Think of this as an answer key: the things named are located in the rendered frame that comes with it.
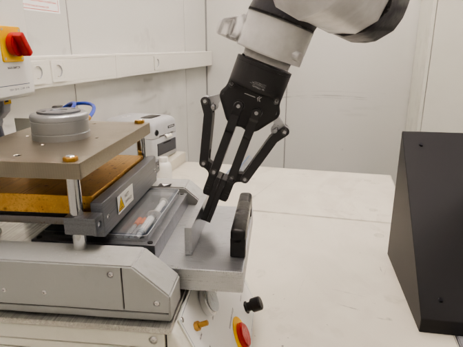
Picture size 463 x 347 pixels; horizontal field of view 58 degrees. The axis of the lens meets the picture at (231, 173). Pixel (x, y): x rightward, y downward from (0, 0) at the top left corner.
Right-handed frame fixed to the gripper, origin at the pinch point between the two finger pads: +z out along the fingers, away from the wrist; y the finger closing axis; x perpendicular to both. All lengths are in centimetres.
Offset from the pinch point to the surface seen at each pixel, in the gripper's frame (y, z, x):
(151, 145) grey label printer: -32, 29, 97
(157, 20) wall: -65, -12, 172
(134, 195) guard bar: -11.1, 4.2, -0.6
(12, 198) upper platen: -23.5, 5.7, -10.8
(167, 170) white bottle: -19, 25, 68
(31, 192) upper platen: -21.6, 4.3, -10.2
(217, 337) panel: 7.4, 16.2, -8.1
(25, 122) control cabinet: -37.6, 5.5, 14.3
